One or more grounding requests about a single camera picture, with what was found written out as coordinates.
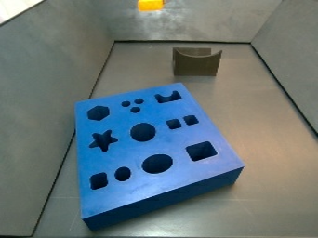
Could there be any black curved holder stand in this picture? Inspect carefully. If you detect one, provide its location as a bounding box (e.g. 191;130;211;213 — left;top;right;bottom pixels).
173;47;222;76

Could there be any yellow double-square forked block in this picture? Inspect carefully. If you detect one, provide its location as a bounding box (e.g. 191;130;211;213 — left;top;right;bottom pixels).
138;0;165;11

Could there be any blue shape-sorting board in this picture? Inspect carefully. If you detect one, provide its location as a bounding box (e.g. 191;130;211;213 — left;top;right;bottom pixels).
75;83;245;231

